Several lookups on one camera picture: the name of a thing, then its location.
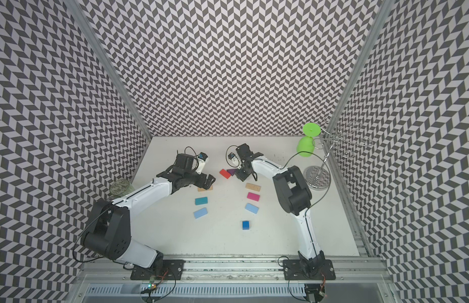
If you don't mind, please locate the red block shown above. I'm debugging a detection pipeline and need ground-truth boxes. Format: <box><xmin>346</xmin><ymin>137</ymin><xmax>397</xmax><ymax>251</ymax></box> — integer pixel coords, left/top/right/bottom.
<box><xmin>219</xmin><ymin>169</ymin><xmax>231</xmax><ymax>179</ymax></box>

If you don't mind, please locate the teal block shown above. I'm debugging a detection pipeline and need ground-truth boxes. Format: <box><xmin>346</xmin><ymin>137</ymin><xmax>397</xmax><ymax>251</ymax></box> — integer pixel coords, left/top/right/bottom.
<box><xmin>195</xmin><ymin>197</ymin><xmax>208</xmax><ymax>206</ymax></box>

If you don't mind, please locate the natural wood block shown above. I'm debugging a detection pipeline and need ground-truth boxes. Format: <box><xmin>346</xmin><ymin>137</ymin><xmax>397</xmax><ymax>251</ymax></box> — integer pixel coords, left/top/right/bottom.
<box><xmin>197</xmin><ymin>185</ymin><xmax>213</xmax><ymax>192</ymax></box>
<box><xmin>245</xmin><ymin>183</ymin><xmax>261</xmax><ymax>192</ymax></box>

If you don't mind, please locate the magenta block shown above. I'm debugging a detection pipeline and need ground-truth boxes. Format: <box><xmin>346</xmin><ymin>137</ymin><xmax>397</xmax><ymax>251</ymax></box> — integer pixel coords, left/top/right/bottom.
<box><xmin>247</xmin><ymin>193</ymin><xmax>260</xmax><ymax>201</ymax></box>

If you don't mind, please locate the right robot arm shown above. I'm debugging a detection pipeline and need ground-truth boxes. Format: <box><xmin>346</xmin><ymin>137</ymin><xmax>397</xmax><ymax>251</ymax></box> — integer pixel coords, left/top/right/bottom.
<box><xmin>226</xmin><ymin>143</ymin><xmax>326</xmax><ymax>279</ymax></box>

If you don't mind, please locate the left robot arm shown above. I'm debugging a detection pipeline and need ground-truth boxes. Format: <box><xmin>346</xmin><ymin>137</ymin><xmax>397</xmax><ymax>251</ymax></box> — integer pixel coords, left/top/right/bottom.
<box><xmin>79</xmin><ymin>152</ymin><xmax>215</xmax><ymax>271</ymax></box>

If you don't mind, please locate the light blue block left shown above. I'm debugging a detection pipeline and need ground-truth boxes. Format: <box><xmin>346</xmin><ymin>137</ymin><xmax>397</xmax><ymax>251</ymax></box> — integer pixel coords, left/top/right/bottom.
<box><xmin>194</xmin><ymin>208</ymin><xmax>208</xmax><ymax>219</ymax></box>

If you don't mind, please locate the light blue block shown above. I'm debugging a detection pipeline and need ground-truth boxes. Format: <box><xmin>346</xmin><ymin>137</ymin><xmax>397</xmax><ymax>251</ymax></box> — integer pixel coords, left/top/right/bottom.
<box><xmin>194</xmin><ymin>208</ymin><xmax>208</xmax><ymax>219</ymax></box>
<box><xmin>245</xmin><ymin>203</ymin><xmax>259</xmax><ymax>214</ymax></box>

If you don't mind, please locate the light blue block right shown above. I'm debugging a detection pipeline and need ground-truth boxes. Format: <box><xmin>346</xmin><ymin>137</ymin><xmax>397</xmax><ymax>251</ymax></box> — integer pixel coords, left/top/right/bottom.
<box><xmin>245</xmin><ymin>203</ymin><xmax>259</xmax><ymax>214</ymax></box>

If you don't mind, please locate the dark blue cube block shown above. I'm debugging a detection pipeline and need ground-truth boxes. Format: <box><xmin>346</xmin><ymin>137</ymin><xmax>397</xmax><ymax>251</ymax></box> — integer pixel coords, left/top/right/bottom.
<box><xmin>242</xmin><ymin>221</ymin><xmax>250</xmax><ymax>231</ymax></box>

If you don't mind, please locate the green plastic wine glass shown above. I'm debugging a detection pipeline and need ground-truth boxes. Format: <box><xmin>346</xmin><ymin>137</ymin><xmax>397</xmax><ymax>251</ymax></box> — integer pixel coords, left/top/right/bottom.
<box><xmin>296</xmin><ymin>122</ymin><xmax>321</xmax><ymax>157</ymax></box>

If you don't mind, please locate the green transparent cup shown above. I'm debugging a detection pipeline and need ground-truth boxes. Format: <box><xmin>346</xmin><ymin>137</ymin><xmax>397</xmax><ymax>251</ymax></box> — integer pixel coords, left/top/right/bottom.
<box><xmin>109</xmin><ymin>179</ymin><xmax>135</xmax><ymax>199</ymax></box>

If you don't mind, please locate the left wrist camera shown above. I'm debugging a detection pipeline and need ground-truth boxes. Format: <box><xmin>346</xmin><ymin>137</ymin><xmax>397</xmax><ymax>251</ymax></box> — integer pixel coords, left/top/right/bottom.
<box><xmin>197</xmin><ymin>152</ymin><xmax>209</xmax><ymax>174</ymax></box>

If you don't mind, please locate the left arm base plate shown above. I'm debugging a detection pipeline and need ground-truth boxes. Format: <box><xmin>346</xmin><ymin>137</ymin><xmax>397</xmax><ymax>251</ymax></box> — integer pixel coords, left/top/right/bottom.
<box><xmin>130</xmin><ymin>260</ymin><xmax>185</xmax><ymax>281</ymax></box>

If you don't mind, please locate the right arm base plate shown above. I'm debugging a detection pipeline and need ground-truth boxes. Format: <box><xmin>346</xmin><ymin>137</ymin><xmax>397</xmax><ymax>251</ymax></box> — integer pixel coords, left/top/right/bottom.
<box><xmin>281</xmin><ymin>259</ymin><xmax>336</xmax><ymax>281</ymax></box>

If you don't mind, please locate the aluminium front rail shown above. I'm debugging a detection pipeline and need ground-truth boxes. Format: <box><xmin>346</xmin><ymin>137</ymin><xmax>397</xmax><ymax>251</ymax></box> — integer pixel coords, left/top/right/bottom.
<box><xmin>74</xmin><ymin>255</ymin><xmax>393</xmax><ymax>285</ymax></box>

